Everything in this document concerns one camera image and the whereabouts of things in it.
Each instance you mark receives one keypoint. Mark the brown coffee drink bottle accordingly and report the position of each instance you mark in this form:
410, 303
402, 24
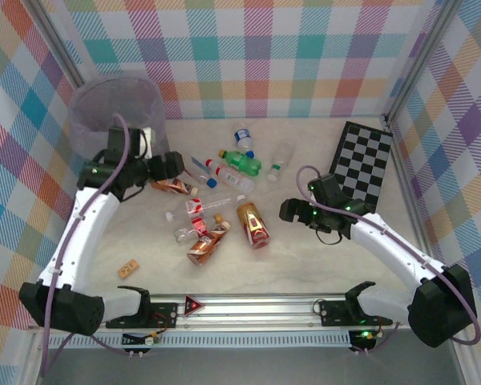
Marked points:
204, 244
172, 185

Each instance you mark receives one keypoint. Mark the clear bottle with blue cap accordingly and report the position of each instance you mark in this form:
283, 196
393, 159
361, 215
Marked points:
197, 163

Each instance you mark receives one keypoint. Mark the clear red label white cap bottle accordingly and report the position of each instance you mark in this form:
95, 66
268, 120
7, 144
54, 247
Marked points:
194, 206

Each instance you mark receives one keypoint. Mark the gold and red bottle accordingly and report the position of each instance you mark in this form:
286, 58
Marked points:
252, 224

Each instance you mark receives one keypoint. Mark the clear red label orange cap bottle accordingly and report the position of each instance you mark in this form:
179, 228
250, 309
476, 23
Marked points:
196, 226

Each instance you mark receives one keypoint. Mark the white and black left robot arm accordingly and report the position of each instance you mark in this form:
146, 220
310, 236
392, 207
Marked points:
84, 224

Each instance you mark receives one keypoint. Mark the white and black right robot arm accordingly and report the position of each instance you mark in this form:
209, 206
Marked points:
393, 244

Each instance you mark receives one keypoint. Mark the translucent purple waste bin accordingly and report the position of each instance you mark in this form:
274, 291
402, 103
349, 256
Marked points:
104, 104

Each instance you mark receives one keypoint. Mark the white bottle with red cap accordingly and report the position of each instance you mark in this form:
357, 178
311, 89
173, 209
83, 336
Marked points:
230, 176

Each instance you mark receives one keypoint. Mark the black and grey checkerboard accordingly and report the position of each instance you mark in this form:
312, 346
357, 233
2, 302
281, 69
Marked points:
364, 160

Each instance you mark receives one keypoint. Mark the green plastic bottle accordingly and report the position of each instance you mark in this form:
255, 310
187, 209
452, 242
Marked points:
242, 162

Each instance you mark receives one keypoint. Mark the loose blue bottle cap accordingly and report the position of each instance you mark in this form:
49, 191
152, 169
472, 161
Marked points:
250, 153

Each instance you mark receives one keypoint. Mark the small blue label bottle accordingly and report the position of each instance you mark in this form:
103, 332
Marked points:
242, 135

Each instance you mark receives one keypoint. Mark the small wooden block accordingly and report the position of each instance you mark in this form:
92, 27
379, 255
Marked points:
128, 268

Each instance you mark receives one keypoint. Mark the small green circuit board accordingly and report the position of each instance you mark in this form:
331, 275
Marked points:
362, 335
144, 341

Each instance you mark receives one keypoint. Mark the red triangle warning sticker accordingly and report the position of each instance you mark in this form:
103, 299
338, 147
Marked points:
192, 306

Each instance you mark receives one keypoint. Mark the aluminium frame side rail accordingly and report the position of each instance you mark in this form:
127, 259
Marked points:
405, 180

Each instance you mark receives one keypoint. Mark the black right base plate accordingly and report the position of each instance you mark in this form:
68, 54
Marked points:
336, 313

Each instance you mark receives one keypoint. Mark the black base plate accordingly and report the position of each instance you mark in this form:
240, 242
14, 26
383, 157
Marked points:
164, 312
336, 313

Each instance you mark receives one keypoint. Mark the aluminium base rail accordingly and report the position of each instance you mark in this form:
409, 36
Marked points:
264, 310

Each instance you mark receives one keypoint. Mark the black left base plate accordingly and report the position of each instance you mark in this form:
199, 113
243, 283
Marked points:
164, 312

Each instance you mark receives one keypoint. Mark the aluminium frame post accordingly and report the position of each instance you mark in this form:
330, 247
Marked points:
58, 44
421, 60

